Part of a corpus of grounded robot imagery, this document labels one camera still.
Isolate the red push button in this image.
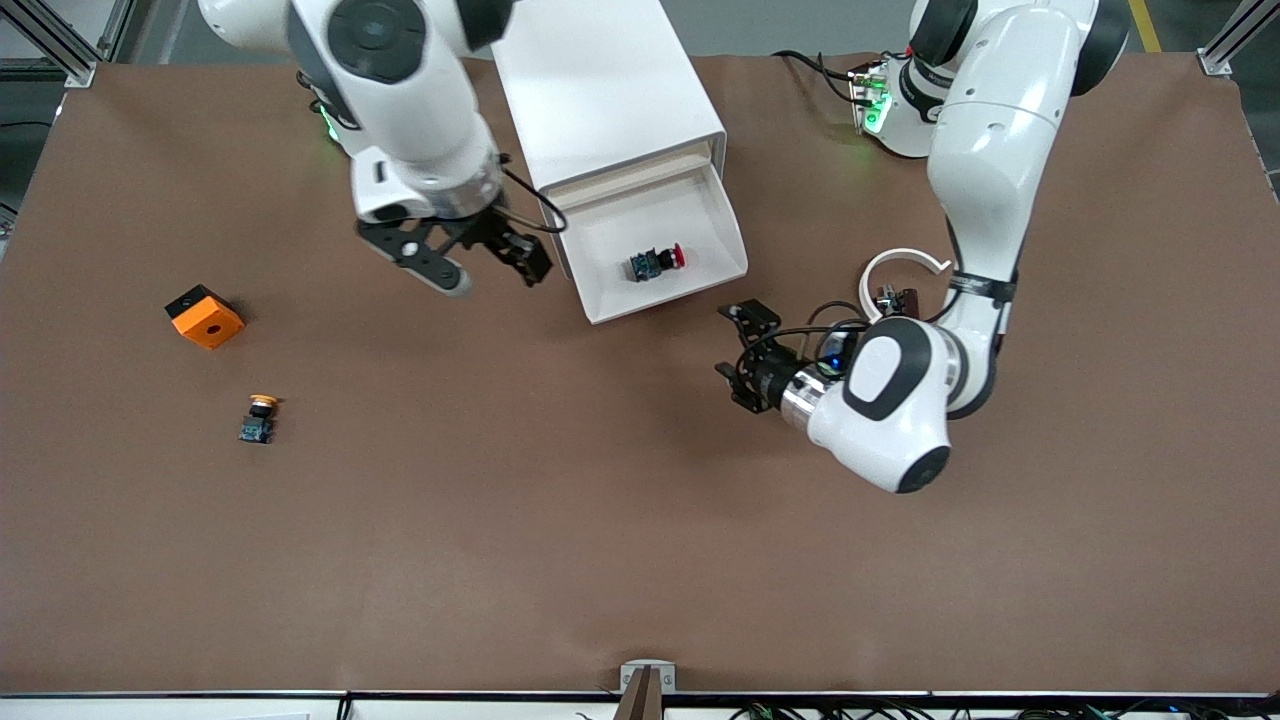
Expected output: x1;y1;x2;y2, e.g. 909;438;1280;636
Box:
628;243;690;285

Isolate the yellow push button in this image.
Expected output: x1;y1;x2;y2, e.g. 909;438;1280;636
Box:
238;394;282;446

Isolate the orange and black block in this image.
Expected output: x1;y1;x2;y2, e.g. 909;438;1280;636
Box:
164;284;247;351

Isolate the brown bar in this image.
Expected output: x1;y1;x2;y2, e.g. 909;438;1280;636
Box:
613;667;664;720

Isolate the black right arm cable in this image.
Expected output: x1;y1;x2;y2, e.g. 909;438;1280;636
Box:
494;153;569;237

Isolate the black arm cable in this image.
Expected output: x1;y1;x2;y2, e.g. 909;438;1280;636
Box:
770;298;873;381
494;153;569;237

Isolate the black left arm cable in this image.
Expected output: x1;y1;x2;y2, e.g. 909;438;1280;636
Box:
770;298;873;381

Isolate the white curved ring piece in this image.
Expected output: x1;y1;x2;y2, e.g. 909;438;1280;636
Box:
859;247;953;323

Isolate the black base cable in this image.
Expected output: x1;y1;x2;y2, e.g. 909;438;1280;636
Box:
772;48;877;109

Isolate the grey metal bracket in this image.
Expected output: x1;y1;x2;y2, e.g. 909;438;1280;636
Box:
620;660;678;694

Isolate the black cable bundle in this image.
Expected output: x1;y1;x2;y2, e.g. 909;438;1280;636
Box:
728;702;1280;720

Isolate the aluminium frame profile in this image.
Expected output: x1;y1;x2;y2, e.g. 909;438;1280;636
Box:
0;0;103;89
1197;0;1280;79

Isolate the white table edge rail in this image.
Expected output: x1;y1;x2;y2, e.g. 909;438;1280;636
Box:
0;689;1280;720

